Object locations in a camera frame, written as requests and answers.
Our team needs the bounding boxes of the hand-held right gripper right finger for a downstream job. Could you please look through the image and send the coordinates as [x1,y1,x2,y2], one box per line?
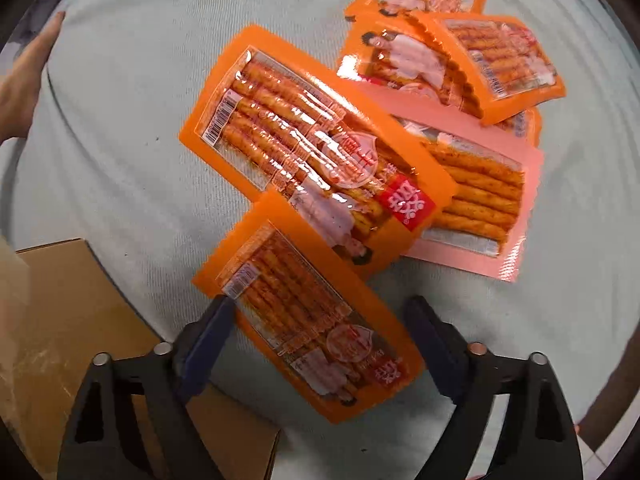
[403,294,584,480]

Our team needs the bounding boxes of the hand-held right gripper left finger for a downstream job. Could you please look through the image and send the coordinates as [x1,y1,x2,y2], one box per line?
[56,294,236,480]

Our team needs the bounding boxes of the brown cardboard box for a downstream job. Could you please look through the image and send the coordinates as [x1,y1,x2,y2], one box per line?
[0,237,282,480]

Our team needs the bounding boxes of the pink spicy stick snack packet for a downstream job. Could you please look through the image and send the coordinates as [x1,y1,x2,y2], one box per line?
[350,81,546,284]

